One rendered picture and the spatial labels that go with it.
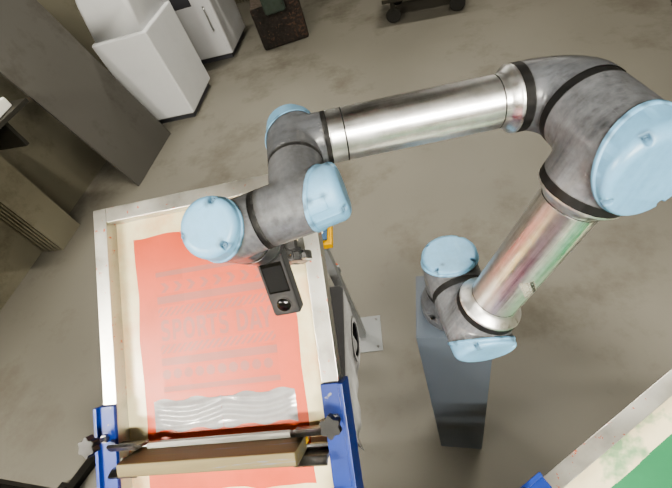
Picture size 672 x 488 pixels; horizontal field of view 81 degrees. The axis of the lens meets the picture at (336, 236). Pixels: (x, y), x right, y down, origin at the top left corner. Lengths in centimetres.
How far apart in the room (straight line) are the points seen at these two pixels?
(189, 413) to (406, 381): 140
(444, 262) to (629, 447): 65
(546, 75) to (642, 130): 15
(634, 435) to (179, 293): 114
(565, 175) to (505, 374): 178
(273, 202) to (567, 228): 39
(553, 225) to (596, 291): 196
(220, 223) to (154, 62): 432
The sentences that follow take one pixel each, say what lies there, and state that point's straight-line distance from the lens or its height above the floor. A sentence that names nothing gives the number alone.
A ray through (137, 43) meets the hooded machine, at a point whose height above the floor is 90.
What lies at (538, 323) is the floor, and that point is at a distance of 240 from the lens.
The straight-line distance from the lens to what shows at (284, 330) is 94.
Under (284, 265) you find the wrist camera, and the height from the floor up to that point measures 166.
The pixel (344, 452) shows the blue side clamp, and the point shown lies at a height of 124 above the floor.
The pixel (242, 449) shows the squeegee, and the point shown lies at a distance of 95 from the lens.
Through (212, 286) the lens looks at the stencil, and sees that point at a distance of 101.
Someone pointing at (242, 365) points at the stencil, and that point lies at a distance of 99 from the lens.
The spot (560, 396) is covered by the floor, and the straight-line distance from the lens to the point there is 227.
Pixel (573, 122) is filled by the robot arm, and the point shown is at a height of 178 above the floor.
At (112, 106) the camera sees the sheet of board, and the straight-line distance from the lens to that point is 460.
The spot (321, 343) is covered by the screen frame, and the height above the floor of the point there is 135.
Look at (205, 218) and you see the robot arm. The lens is 46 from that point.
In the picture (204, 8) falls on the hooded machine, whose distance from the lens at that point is 577.
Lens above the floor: 212
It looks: 48 degrees down
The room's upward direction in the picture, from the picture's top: 22 degrees counter-clockwise
